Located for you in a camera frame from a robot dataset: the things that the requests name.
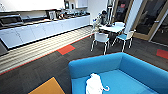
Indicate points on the white kitchen cabinets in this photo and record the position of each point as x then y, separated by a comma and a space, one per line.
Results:
30, 4
43, 30

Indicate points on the black microwave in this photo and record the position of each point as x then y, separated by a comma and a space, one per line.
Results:
11, 20

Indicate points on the white chair with blue seat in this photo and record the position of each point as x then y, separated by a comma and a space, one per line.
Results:
124, 37

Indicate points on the white shirt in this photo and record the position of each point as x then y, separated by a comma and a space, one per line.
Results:
94, 85

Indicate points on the person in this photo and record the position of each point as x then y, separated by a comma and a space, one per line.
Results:
101, 19

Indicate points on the wooden framed glass door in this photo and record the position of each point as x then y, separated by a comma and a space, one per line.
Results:
120, 10
150, 16

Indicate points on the dark coffee machine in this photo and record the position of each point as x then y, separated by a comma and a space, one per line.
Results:
70, 5

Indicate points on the white lower kitchen cabinets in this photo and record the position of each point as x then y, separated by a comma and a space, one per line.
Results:
43, 30

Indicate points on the small dark countertop appliance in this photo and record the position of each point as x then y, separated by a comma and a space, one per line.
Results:
52, 15

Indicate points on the white upper kitchen cabinets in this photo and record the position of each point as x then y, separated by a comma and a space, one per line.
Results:
30, 4

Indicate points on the blue sofa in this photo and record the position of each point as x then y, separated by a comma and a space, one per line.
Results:
133, 70

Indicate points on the white square table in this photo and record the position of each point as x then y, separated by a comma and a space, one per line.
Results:
112, 27

